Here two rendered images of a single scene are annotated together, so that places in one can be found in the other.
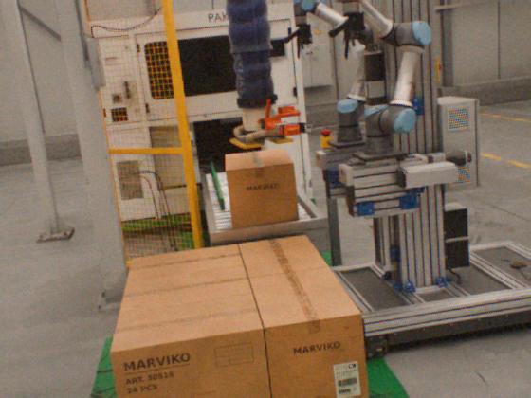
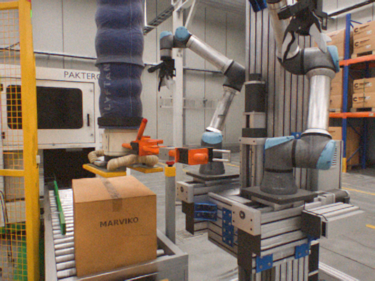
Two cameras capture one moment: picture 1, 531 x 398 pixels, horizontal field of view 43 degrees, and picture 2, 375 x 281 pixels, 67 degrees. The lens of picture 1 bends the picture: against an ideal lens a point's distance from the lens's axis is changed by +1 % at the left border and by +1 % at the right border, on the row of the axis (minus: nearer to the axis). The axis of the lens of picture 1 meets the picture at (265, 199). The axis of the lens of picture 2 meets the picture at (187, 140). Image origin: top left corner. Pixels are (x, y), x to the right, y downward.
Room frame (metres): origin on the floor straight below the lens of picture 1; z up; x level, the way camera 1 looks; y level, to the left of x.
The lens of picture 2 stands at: (2.34, 0.19, 1.32)
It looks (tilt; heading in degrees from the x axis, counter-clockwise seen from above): 4 degrees down; 339
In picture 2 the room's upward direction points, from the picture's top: straight up
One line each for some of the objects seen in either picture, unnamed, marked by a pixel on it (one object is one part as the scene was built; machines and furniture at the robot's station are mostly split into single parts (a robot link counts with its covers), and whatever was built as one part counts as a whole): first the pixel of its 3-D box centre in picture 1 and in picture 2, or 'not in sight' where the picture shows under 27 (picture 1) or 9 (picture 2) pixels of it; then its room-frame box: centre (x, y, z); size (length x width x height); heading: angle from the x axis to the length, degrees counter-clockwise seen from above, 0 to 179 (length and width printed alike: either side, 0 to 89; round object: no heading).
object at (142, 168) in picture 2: (276, 135); (138, 163); (3.80, -0.10, 1.11); 0.34 x 0.10 x 0.05; 14
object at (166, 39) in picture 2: (300, 7); (166, 41); (4.02, -0.32, 1.82); 0.09 x 0.08 x 0.11; 68
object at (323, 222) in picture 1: (269, 229); (124, 273); (3.72, -0.01, 0.58); 0.70 x 0.03 x 0.06; 96
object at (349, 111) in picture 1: (348, 112); (212, 144); (3.80, -0.53, 1.20); 0.13 x 0.12 x 0.14; 158
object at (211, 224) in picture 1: (208, 206); (47, 224); (4.85, 0.44, 0.50); 2.31 x 0.05 x 0.19; 6
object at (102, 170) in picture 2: (245, 140); (102, 166); (3.75, 0.08, 1.11); 0.34 x 0.10 x 0.05; 14
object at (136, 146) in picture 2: (270, 123); (144, 148); (3.54, -0.07, 1.22); 0.10 x 0.08 x 0.06; 104
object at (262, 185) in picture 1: (260, 189); (110, 218); (4.06, 0.02, 0.75); 0.60 x 0.40 x 0.40; 2
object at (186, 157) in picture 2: (289, 129); (191, 155); (3.19, -0.15, 1.22); 0.08 x 0.07 x 0.05; 14
